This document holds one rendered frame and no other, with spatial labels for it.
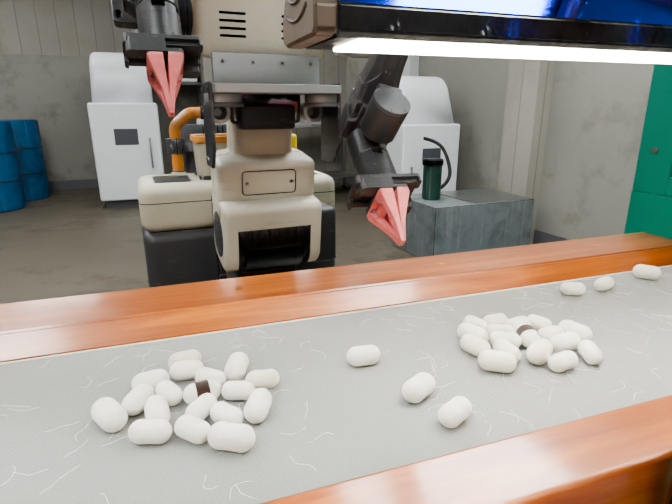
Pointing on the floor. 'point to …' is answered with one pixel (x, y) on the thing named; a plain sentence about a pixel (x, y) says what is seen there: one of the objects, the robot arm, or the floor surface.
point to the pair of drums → (21, 164)
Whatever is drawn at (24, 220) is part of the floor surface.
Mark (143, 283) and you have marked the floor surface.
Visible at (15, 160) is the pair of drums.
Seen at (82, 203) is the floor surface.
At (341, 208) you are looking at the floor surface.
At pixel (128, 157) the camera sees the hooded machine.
